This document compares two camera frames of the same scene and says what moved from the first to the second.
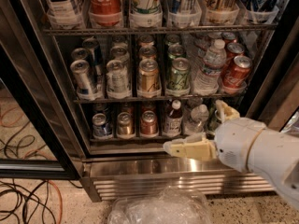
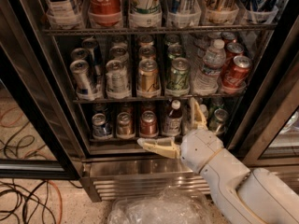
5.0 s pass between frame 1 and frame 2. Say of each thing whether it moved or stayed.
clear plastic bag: stayed
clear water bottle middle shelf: stayed
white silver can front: stayed
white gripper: moved
